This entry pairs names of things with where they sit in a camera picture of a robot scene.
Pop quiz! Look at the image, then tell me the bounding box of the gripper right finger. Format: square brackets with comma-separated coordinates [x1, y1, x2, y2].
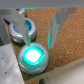
[47, 7, 78, 49]

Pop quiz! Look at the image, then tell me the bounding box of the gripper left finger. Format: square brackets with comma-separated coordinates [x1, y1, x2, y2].
[9, 7, 34, 47]

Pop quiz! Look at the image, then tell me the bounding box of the blue button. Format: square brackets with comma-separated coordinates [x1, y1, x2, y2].
[7, 17, 38, 44]

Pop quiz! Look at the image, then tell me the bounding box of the wooden drawer box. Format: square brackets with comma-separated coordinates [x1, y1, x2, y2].
[2, 7, 84, 84]

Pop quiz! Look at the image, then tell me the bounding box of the green button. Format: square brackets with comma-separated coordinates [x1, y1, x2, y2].
[16, 43, 51, 75]

